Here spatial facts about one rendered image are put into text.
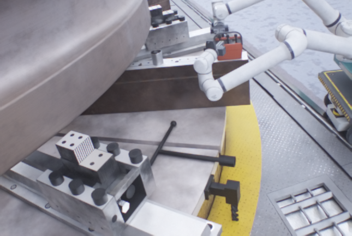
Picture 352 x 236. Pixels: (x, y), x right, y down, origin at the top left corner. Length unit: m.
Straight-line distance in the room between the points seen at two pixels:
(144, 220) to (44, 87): 0.76
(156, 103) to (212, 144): 0.62
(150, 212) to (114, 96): 1.19
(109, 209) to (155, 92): 1.23
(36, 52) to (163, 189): 1.01
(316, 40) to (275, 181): 0.96
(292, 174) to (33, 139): 1.66
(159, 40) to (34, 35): 1.82
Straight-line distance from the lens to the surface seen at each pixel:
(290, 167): 2.39
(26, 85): 1.49
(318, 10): 2.68
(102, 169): 1.46
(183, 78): 2.34
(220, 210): 2.13
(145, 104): 2.50
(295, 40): 1.90
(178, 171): 1.96
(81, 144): 1.49
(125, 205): 1.51
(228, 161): 1.93
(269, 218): 2.09
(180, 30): 3.25
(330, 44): 2.19
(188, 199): 1.80
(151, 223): 1.55
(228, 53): 2.24
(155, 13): 3.27
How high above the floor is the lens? 1.66
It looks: 30 degrees down
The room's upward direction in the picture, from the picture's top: 11 degrees counter-clockwise
